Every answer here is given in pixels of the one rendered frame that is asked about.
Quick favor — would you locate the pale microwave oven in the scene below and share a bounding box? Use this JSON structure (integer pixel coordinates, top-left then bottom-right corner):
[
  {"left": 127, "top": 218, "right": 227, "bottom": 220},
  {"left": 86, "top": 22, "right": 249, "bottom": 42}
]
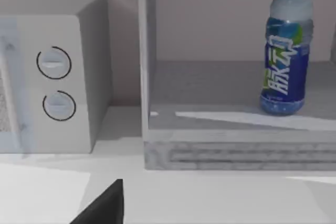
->
[{"left": 0, "top": 0, "right": 113, "bottom": 154}]

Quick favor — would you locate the pale microwave door handle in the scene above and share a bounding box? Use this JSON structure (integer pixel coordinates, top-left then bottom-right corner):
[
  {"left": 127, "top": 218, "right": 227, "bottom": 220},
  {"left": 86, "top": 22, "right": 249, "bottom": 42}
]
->
[{"left": 0, "top": 35, "right": 26, "bottom": 141}]

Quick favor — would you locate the grey open cabinet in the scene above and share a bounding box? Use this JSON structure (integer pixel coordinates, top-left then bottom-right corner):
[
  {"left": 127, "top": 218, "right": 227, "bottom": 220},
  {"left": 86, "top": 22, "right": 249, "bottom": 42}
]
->
[{"left": 137, "top": 0, "right": 336, "bottom": 172}]

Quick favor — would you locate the blue bottle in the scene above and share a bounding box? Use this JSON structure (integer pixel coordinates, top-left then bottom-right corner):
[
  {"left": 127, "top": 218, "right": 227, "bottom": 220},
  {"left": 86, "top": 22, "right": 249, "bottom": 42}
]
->
[{"left": 259, "top": 0, "right": 314, "bottom": 116}]

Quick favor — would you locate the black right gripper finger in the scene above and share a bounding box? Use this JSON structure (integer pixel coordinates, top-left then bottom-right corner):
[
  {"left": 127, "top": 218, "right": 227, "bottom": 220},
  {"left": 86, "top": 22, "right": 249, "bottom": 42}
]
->
[{"left": 69, "top": 178, "right": 124, "bottom": 224}]

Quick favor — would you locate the round microwave knob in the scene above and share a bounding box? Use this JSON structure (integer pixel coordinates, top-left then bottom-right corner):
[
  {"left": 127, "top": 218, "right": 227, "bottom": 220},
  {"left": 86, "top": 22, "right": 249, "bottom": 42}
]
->
[
  {"left": 36, "top": 46, "right": 72, "bottom": 80},
  {"left": 42, "top": 90, "right": 77, "bottom": 122}
]

